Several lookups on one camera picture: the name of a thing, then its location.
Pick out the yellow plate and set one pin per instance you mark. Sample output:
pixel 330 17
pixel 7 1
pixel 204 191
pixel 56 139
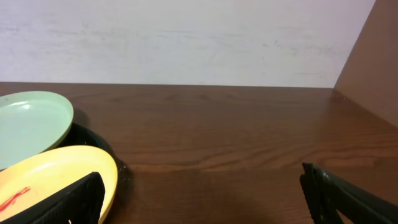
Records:
pixel 38 177

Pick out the top light green plate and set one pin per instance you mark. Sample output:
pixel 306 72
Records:
pixel 32 122

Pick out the round black serving tray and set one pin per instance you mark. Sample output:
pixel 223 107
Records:
pixel 80 135

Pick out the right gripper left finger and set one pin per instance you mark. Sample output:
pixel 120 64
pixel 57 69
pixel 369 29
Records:
pixel 79 202

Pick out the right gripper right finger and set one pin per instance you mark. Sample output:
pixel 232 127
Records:
pixel 327 196

